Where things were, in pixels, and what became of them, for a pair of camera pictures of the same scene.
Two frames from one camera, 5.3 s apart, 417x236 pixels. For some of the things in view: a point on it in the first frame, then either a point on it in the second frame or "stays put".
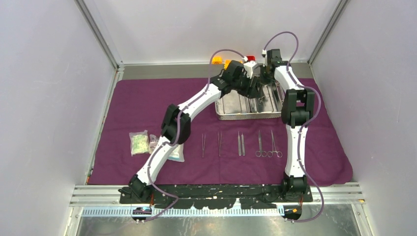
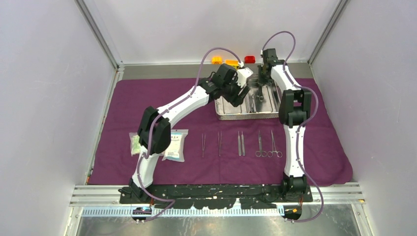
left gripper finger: (253, 87) -> (240, 98)
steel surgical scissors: (260, 153) stays put
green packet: (139, 143) stays put
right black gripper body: (265, 78) stays put
